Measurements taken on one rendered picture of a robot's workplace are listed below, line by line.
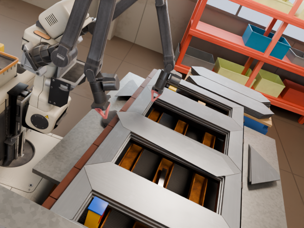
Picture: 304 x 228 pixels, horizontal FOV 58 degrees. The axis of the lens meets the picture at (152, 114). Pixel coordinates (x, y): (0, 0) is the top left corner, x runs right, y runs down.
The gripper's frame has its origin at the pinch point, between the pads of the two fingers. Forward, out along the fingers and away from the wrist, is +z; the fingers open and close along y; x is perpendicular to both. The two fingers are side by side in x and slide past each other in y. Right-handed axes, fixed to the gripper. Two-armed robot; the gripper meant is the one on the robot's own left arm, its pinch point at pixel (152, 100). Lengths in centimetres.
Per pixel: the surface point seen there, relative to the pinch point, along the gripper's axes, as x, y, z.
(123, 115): 10.8, -13.9, 11.9
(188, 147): -30.9, -15.4, 11.0
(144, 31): 84, 307, -4
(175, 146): -23.5, -19.3, 12.2
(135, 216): -18, -67, 27
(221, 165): -51, -17, 11
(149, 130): -7.0, -16.4, 12.0
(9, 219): 14, -105, 15
